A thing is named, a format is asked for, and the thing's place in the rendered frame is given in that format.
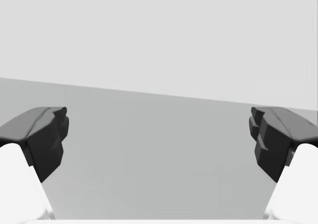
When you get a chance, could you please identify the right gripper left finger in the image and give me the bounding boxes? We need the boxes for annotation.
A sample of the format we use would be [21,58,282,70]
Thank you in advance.
[0,106,70,221]

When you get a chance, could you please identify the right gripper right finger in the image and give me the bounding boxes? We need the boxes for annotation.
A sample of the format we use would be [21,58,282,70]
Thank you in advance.
[248,106,318,221]

